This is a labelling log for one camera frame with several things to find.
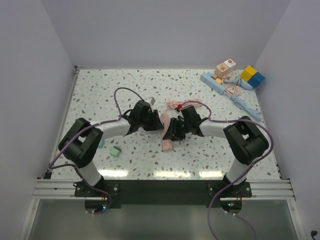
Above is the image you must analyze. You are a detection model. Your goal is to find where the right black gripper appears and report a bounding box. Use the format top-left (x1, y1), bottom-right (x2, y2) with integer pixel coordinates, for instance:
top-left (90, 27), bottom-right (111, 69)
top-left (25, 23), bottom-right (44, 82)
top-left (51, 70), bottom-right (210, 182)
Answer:
top-left (163, 117), bottom-right (192, 142)

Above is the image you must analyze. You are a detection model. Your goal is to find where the pink power strip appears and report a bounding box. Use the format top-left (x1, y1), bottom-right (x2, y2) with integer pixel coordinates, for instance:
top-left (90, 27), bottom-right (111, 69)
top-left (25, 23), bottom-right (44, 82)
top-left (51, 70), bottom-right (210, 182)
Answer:
top-left (160, 113), bottom-right (173, 152)

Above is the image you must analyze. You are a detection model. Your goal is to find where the pink strip cord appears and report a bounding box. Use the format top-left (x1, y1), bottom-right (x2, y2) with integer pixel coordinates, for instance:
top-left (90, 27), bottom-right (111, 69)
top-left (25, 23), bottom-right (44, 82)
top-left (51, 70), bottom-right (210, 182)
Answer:
top-left (164, 98), bottom-right (203, 113)

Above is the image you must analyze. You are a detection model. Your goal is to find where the green plug adapter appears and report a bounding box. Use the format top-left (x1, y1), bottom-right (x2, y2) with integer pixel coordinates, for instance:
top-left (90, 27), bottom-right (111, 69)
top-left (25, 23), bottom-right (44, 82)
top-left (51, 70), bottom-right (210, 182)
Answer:
top-left (109, 145), bottom-right (122, 158)

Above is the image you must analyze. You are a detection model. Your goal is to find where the light blue plug adapter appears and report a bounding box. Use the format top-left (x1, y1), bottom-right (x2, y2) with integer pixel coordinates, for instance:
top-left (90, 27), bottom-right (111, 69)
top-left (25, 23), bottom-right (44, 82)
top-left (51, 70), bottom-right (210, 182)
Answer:
top-left (98, 140), bottom-right (105, 149)

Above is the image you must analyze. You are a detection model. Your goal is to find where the blue power strip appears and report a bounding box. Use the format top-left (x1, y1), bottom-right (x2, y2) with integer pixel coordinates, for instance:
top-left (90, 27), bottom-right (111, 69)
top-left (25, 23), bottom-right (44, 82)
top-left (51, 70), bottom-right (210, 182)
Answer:
top-left (200, 72), bottom-right (226, 95)

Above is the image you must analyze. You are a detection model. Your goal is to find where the blue strip cord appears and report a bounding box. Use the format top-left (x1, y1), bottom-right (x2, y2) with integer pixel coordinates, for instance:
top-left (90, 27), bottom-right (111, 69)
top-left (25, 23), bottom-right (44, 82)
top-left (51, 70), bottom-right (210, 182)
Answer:
top-left (223, 76), bottom-right (263, 123)

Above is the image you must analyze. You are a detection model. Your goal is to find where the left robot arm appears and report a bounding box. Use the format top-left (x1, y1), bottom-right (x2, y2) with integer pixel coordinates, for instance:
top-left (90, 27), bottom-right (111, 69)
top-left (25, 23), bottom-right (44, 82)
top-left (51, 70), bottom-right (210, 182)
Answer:
top-left (58, 97), bottom-right (164, 196)

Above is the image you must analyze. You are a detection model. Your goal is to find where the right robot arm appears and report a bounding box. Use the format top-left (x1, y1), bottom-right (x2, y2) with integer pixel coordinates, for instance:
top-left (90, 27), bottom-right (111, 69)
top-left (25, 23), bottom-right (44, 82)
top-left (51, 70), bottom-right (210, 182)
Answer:
top-left (162, 105), bottom-right (270, 197)

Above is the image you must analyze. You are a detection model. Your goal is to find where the peach cube socket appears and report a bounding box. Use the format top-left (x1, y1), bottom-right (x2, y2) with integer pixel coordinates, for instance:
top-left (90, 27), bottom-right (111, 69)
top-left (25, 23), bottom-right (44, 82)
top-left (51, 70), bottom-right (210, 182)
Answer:
top-left (214, 58), bottom-right (237, 78)

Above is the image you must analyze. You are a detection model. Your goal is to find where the yellow and blue cube socket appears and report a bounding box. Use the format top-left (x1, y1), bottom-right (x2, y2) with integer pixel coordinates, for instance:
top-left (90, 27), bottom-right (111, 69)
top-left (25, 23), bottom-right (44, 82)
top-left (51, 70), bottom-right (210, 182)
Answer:
top-left (240, 65), bottom-right (266, 89)

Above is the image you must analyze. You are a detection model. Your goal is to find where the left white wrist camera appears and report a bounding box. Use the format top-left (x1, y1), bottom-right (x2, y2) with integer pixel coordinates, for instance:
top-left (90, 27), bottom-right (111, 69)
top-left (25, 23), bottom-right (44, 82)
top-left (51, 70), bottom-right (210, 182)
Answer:
top-left (145, 97), bottom-right (156, 106)

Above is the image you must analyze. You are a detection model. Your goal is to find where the peach socket coiled cord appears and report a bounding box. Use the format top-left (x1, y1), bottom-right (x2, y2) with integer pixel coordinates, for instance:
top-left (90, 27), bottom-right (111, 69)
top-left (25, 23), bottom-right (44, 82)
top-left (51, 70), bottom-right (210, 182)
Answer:
top-left (222, 78), bottom-right (242, 97)

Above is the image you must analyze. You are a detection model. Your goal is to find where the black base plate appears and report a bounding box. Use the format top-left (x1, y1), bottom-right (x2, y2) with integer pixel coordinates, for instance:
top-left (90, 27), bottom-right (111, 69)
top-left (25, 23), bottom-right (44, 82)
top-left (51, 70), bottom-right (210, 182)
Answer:
top-left (73, 179), bottom-right (253, 214)

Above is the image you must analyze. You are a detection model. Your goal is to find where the aluminium frame rail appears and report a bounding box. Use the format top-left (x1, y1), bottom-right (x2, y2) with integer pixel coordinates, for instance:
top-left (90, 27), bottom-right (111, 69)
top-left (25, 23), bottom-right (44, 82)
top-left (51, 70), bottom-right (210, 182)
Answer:
top-left (32, 179), bottom-right (295, 200)

